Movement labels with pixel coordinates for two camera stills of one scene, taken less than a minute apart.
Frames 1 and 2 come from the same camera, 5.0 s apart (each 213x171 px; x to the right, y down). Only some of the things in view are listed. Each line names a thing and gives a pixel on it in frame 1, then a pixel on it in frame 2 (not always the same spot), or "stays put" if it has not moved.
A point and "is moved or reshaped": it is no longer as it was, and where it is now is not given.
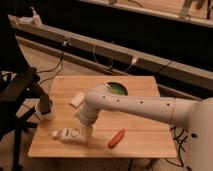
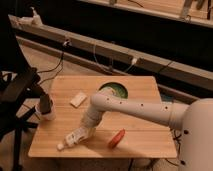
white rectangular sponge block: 78,99 stays put
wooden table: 117,133 stays put
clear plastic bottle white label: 70,135 is moved or reshaped
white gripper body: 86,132 stays put
